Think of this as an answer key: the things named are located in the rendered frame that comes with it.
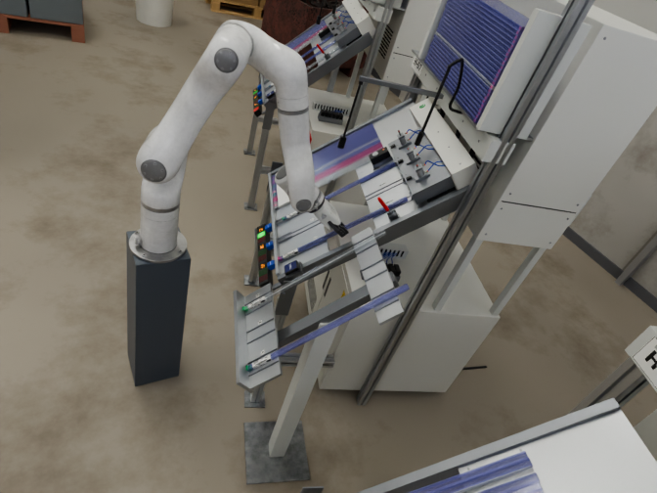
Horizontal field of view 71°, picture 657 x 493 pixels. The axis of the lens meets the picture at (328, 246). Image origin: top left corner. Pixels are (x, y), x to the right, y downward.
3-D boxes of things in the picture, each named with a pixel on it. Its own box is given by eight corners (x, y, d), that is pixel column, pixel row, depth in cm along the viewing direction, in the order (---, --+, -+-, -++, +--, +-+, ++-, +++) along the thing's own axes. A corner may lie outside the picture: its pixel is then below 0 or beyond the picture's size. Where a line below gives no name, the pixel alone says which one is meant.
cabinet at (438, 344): (315, 396, 212) (354, 306, 174) (300, 288, 264) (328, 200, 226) (440, 399, 230) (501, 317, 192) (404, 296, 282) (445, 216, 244)
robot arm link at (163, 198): (135, 208, 143) (136, 140, 129) (152, 177, 158) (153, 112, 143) (175, 215, 145) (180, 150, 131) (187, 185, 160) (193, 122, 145)
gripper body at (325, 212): (325, 202, 147) (344, 223, 154) (319, 186, 155) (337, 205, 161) (307, 216, 149) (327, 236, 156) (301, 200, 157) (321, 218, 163)
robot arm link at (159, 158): (175, 169, 147) (162, 198, 135) (140, 149, 142) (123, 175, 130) (263, 41, 124) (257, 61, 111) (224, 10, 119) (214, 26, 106)
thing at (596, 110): (381, 397, 221) (603, 23, 116) (354, 291, 273) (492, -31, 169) (501, 400, 239) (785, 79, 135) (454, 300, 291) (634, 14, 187)
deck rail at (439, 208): (285, 290, 163) (277, 280, 159) (285, 286, 165) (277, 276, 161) (476, 201, 149) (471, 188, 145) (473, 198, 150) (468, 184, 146)
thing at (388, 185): (382, 240, 157) (376, 230, 154) (349, 146, 206) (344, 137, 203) (473, 198, 150) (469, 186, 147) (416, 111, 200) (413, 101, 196)
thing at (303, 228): (284, 280, 163) (280, 275, 161) (275, 179, 212) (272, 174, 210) (332, 257, 159) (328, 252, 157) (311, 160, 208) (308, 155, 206)
